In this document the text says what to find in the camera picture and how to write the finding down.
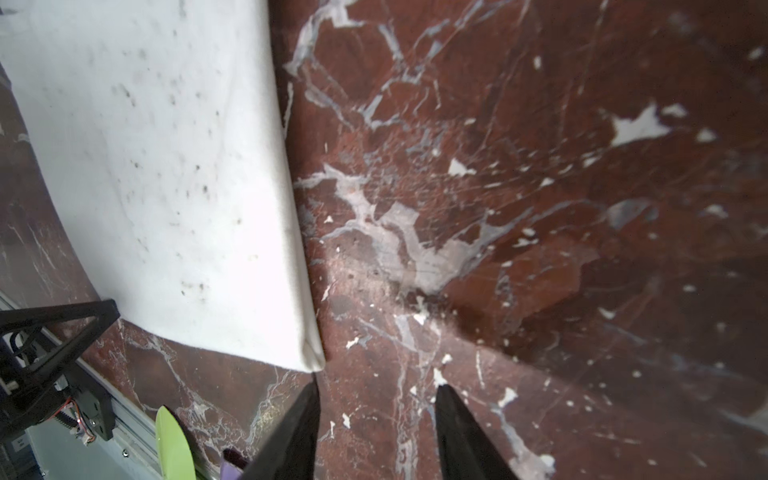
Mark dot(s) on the aluminium front rail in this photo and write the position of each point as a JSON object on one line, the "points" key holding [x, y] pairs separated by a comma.
{"points": [[58, 449]]}

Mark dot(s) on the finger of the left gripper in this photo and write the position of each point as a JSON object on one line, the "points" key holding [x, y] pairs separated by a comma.
{"points": [[31, 363]]}

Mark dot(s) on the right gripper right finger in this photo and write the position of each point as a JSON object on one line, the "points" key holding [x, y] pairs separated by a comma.
{"points": [[465, 451]]}

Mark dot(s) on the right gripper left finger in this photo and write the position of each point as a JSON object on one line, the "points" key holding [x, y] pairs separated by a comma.
{"points": [[290, 452]]}

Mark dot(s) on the green toy shovel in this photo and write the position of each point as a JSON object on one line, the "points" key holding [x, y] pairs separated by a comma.
{"points": [[174, 453]]}

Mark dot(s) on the purple toy shovel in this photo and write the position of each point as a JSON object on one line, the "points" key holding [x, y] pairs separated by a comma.
{"points": [[232, 465]]}

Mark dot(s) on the white printed t-shirt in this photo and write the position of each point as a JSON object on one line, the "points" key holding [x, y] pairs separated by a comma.
{"points": [[156, 126]]}

